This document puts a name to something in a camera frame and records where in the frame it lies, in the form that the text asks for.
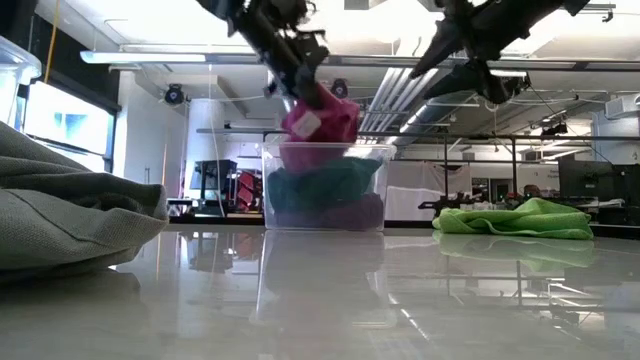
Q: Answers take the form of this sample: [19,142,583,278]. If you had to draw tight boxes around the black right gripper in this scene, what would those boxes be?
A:
[409,0,511,104]

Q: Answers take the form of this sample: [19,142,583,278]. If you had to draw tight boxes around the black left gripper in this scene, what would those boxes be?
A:
[234,9,331,109]

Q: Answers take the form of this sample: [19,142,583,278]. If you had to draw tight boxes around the pink towel with tag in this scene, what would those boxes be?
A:
[278,83,362,175]

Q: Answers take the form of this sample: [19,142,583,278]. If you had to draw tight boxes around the dark green towel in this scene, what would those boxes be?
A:
[266,156,384,215]

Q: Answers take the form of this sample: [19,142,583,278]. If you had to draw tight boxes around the clear plastic storage bin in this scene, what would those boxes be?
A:
[0,35,43,132]
[260,141,398,233]

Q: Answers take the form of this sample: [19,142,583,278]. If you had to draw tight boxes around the purple towel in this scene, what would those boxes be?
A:
[272,193,386,232]

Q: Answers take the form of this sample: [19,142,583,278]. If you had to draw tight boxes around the lime green towel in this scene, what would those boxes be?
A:
[431,197,596,241]

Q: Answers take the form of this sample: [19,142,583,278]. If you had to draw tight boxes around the grey towel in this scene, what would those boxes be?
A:
[0,122,169,274]

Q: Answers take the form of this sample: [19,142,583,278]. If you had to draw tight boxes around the black round ceiling device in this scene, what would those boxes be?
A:
[329,77,350,100]
[164,83,186,106]

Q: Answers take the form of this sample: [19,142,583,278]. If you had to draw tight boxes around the silver ceiling ducts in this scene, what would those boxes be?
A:
[358,64,501,146]

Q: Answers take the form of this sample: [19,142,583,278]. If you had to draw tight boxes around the red object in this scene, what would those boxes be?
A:
[235,169,264,211]

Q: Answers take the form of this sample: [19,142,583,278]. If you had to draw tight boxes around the black cart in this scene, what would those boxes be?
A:
[189,159,239,217]

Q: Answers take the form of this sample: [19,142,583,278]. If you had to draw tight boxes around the white cloth covered table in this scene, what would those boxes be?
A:
[383,160,474,222]

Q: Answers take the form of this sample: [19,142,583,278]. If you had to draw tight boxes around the black monitor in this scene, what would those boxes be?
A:
[558,159,640,201]

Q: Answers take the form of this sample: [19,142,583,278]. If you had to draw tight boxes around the white ceiling box unit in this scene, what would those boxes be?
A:
[604,93,640,120]

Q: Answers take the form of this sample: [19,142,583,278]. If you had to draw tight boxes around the large window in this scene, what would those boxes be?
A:
[14,79,119,174]

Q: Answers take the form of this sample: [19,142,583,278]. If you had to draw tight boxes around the black metal rack frame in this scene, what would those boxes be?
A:
[262,129,640,211]

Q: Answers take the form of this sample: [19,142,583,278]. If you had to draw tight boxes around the aluminium frame beam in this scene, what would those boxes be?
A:
[79,49,640,71]

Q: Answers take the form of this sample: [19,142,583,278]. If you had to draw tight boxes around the yellow hanging cable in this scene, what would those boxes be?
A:
[43,0,61,85]

